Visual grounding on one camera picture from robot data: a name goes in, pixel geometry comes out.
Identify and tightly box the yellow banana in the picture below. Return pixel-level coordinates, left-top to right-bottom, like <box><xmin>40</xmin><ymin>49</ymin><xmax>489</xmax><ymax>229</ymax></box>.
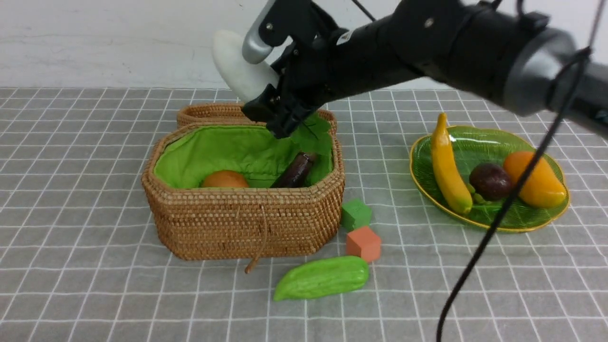
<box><xmin>430</xmin><ymin>112</ymin><xmax>473</xmax><ymax>216</ymax></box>

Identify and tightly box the orange brown potato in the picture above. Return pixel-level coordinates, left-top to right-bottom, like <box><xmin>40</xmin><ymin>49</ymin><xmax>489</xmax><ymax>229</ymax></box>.
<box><xmin>199</xmin><ymin>170</ymin><xmax>249</xmax><ymax>188</ymax></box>

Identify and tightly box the white eggplant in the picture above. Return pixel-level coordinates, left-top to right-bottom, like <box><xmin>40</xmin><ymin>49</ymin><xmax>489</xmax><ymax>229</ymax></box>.
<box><xmin>211</xmin><ymin>30</ymin><xmax>279</xmax><ymax>103</ymax></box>

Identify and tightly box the orange yellow mango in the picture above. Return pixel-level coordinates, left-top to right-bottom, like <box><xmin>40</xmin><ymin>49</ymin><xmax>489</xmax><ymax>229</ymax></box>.
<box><xmin>503</xmin><ymin>150</ymin><xmax>567</xmax><ymax>209</ymax></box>

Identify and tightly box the dark purple passion fruit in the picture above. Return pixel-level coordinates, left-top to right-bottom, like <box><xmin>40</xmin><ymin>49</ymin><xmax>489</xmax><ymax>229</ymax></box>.
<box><xmin>469</xmin><ymin>162</ymin><xmax>513</xmax><ymax>202</ymax></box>

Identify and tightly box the orange foam cube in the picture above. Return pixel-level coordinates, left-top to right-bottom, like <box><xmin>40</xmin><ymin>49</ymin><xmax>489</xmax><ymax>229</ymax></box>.
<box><xmin>346</xmin><ymin>226</ymin><xmax>382</xmax><ymax>263</ymax></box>

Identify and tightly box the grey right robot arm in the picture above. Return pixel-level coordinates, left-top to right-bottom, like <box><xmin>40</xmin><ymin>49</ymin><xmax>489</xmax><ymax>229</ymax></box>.
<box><xmin>240</xmin><ymin>0</ymin><xmax>607</xmax><ymax>139</ymax></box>

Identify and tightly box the green foam cube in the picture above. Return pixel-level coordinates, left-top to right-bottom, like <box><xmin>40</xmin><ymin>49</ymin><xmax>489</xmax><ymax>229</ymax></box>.
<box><xmin>341</xmin><ymin>199</ymin><xmax>373</xmax><ymax>232</ymax></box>

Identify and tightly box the woven wicker basket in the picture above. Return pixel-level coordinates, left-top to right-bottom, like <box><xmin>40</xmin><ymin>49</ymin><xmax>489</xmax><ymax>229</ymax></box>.
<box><xmin>141</xmin><ymin>123</ymin><xmax>345</xmax><ymax>272</ymax></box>

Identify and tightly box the green bitter gourd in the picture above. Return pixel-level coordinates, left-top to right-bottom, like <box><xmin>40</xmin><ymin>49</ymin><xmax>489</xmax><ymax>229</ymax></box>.
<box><xmin>273</xmin><ymin>256</ymin><xmax>370</xmax><ymax>302</ymax></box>

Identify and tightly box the green leafy vegetable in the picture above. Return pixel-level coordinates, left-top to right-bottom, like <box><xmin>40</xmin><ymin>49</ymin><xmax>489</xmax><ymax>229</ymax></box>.
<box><xmin>290</xmin><ymin>113</ymin><xmax>333</xmax><ymax>156</ymax></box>

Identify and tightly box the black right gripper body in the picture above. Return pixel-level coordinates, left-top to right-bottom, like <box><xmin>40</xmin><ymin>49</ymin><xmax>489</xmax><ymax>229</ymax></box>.
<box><xmin>241</xmin><ymin>0</ymin><xmax>423</xmax><ymax>103</ymax></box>

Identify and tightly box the dark purple eggplant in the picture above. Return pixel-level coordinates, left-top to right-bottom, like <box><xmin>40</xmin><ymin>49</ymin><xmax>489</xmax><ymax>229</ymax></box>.
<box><xmin>271</xmin><ymin>152</ymin><xmax>317</xmax><ymax>188</ymax></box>

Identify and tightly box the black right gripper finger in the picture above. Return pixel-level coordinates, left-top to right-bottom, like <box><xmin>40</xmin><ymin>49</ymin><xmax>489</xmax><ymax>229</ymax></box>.
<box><xmin>266</xmin><ymin>97</ymin><xmax>319</xmax><ymax>139</ymax></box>
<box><xmin>242</xmin><ymin>84</ymin><xmax>285</xmax><ymax>123</ymax></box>

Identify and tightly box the green glass leaf plate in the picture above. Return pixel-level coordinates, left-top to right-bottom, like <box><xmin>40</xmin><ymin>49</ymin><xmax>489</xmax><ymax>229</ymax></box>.
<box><xmin>409</xmin><ymin>125</ymin><xmax>570</xmax><ymax>232</ymax></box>

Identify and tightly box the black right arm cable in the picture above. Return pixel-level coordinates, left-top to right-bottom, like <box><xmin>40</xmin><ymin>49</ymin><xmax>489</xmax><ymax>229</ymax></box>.
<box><xmin>436</xmin><ymin>0</ymin><xmax>608</xmax><ymax>342</ymax></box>

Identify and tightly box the grey grid tablecloth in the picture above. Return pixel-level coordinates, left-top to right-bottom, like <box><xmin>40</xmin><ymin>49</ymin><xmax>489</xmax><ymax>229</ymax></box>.
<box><xmin>0</xmin><ymin>88</ymin><xmax>608</xmax><ymax>342</ymax></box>

